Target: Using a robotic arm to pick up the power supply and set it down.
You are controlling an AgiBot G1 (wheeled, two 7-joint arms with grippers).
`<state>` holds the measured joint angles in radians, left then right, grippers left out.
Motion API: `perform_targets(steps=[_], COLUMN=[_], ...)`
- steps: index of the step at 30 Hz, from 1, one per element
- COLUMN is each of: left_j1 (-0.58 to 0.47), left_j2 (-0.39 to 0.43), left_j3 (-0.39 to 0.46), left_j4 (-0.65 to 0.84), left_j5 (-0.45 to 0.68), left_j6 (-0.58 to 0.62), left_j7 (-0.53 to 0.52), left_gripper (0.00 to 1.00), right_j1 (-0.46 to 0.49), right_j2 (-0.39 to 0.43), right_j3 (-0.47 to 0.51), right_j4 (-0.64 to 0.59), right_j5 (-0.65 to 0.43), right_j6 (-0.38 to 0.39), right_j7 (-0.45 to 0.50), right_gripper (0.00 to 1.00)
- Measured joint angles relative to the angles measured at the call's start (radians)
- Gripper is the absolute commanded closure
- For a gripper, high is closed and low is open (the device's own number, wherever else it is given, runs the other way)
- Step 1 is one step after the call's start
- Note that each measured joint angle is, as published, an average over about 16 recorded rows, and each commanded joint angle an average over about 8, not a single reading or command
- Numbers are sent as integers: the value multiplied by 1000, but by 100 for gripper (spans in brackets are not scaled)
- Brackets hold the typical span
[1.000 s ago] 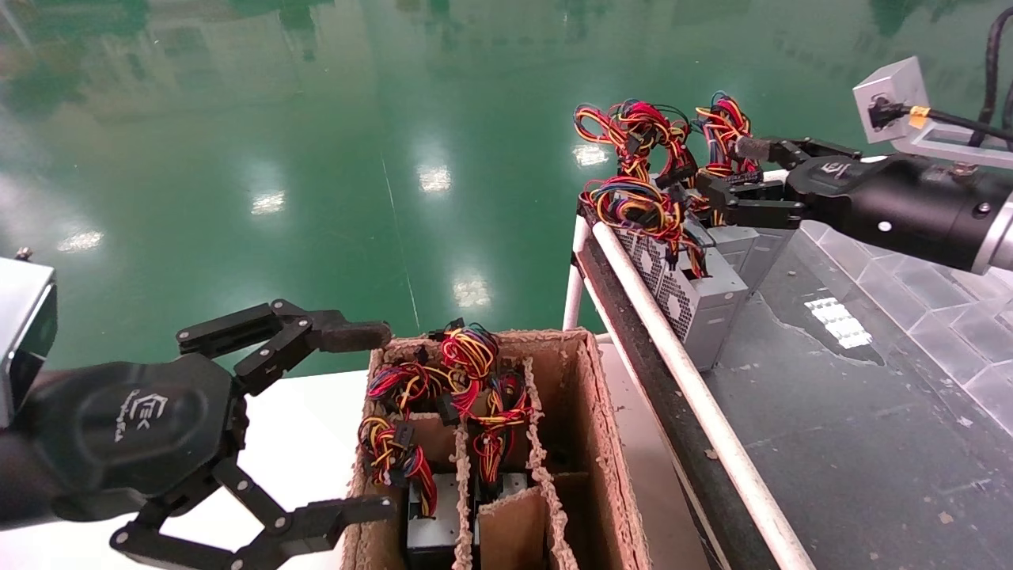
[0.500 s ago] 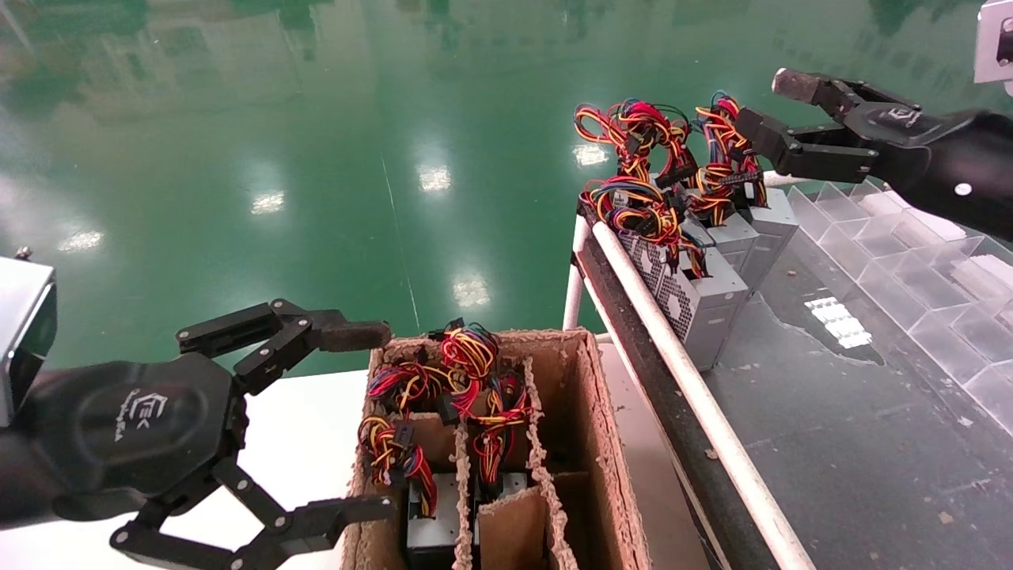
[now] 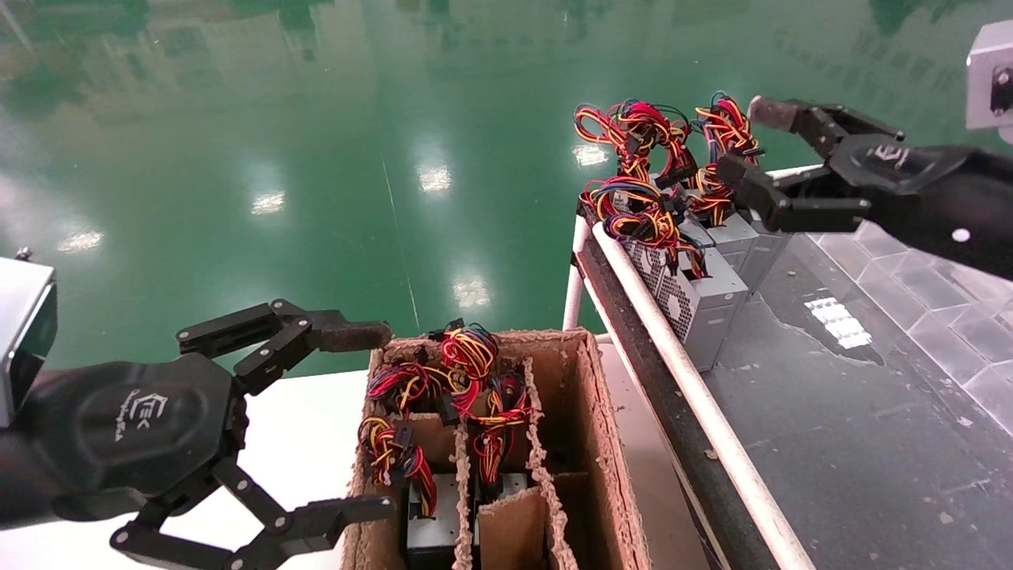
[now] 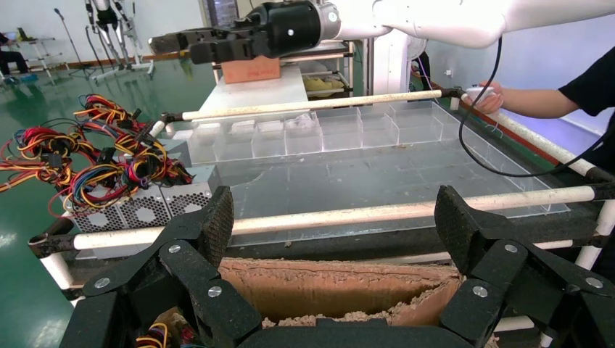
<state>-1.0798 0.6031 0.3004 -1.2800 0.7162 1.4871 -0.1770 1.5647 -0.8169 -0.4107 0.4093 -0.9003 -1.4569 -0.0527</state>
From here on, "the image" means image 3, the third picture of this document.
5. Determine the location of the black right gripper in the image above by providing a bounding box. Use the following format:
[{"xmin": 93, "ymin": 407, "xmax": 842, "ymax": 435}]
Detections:
[{"xmin": 716, "ymin": 95, "xmax": 1013, "ymax": 279}]

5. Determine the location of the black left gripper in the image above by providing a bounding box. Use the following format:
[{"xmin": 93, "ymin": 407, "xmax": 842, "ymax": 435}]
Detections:
[{"xmin": 0, "ymin": 299, "xmax": 396, "ymax": 570}]

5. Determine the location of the clear plastic divider tray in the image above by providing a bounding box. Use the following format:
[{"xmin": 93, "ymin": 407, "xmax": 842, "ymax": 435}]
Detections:
[{"xmin": 791, "ymin": 222, "xmax": 1013, "ymax": 436}]

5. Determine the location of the brown cardboard divider box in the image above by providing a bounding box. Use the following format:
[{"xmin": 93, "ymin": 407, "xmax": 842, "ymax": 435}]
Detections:
[{"xmin": 342, "ymin": 329, "xmax": 651, "ymax": 570}]

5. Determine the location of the middle coloured wire bundle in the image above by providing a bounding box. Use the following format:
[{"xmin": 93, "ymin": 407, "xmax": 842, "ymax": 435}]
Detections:
[{"xmin": 366, "ymin": 360, "xmax": 448, "ymax": 418}]

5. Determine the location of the coloured wire bundle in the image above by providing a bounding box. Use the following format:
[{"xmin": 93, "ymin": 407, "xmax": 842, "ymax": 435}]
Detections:
[
  {"xmin": 366, "ymin": 360, "xmax": 448, "ymax": 418},
  {"xmin": 431, "ymin": 319, "xmax": 501, "ymax": 381}
]

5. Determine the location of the right coloured wire bundle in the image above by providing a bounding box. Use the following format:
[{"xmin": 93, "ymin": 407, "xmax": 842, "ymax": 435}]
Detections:
[{"xmin": 431, "ymin": 319, "xmax": 501, "ymax": 381}]

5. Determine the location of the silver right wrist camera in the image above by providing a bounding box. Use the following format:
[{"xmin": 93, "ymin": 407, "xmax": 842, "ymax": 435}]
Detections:
[{"xmin": 966, "ymin": 20, "xmax": 1013, "ymax": 145}]

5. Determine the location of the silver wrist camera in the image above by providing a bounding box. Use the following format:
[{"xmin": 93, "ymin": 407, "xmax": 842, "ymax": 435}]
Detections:
[
  {"xmin": 966, "ymin": 20, "xmax": 1013, "ymax": 145},
  {"xmin": 0, "ymin": 247, "xmax": 58, "ymax": 428}
]

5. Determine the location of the white pipe rack frame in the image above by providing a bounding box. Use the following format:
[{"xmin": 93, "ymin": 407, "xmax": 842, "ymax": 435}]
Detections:
[{"xmin": 562, "ymin": 162, "xmax": 828, "ymax": 570}]

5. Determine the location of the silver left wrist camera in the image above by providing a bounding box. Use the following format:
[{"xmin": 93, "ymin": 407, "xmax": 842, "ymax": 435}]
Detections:
[{"xmin": 0, "ymin": 247, "xmax": 58, "ymax": 428}]

